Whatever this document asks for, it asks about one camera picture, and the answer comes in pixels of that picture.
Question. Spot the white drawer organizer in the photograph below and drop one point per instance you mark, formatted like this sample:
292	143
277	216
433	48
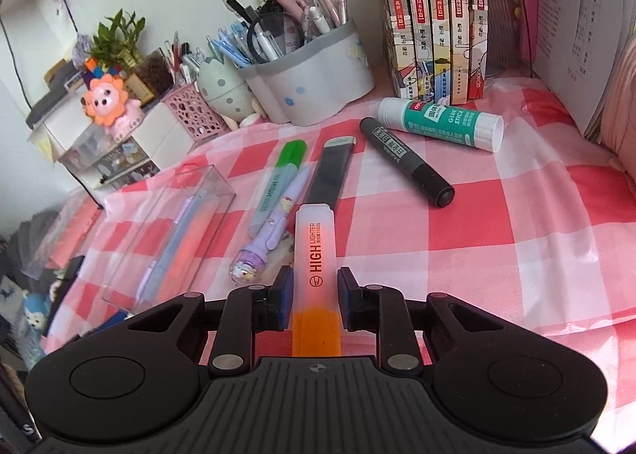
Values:
159	136

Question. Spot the pink perforated pen holder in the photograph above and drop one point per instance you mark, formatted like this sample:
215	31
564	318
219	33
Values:
194	116

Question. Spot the black-rimmed magnifying glass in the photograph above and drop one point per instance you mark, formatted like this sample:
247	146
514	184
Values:
288	26

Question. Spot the bunch of pastel pens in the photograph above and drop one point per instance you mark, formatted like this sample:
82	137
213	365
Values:
328	2

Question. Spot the pink pencil pouch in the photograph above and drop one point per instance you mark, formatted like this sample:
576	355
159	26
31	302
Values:
621	101

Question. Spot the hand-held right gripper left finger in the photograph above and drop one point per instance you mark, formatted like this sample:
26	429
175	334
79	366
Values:
283	295

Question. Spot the dark grey cloth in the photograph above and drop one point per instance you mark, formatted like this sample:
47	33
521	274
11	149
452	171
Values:
30	240

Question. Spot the pink abacus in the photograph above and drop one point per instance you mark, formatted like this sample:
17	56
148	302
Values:
527	11

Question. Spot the plush toy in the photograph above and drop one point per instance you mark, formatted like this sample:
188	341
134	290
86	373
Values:
35	315

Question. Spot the grey flat box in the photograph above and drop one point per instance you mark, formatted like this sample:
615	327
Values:
49	106

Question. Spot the pencil lead case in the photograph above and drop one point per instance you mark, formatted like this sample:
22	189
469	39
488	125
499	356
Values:
328	175

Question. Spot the yellow sticky note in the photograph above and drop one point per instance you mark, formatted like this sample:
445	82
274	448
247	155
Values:
44	146

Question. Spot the purple mechanical pencil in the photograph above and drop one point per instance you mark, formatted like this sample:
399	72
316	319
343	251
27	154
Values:
171	240

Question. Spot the clear plastic pencil box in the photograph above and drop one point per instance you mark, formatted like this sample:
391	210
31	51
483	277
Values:
218	190

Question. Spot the colourful cube toy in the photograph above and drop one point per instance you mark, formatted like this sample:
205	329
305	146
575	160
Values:
99	69

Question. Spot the bunch of light pens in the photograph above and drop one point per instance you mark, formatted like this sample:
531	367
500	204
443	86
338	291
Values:
208	56

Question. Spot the green and white glue stick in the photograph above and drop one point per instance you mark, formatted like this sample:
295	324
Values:
437	123

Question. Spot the black flat object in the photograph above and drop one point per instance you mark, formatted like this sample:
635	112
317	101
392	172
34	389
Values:
67	275

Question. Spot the purple hanging ornament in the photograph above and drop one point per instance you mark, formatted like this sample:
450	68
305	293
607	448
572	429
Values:
82	46

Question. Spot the orange lion toy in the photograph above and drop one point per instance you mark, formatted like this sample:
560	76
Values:
104	101

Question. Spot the clear acrylic bookend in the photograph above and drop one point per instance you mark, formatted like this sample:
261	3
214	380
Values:
502	46

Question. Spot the grey flower-shaped pen holder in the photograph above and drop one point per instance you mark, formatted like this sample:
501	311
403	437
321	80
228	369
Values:
318	86

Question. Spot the purple globe-topped pen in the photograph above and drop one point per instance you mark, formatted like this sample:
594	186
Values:
246	265

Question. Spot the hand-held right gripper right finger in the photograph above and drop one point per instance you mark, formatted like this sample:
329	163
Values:
348	300

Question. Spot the bamboo plant in glass pot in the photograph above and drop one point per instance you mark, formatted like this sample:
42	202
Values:
117	36

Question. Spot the green highlighter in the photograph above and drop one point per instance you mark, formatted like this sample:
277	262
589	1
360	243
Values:
273	195

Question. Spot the green egg-shaped pen holder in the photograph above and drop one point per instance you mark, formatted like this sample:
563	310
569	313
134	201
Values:
223	91

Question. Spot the peach pen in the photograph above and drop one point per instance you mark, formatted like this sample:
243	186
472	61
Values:
191	245

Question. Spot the orange highlighter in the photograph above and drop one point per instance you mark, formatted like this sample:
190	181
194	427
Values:
315	255

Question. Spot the white storage box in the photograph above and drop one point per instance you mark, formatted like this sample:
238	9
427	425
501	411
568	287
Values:
59	128

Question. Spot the pink checked cloth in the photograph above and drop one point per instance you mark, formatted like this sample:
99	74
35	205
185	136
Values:
546	235

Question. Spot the pink notebook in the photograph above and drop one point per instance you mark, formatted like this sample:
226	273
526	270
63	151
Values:
74	230

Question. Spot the small dark box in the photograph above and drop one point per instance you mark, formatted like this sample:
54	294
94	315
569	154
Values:
62	74

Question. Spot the stack of paper booklets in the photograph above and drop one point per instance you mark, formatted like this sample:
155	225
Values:
571	11

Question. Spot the black marker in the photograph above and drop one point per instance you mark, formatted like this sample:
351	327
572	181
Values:
402	161

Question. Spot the bunch of thin pens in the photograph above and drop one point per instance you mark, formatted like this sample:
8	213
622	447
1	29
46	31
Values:
181	64

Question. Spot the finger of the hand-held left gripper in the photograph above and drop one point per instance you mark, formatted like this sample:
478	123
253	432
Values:
119	321

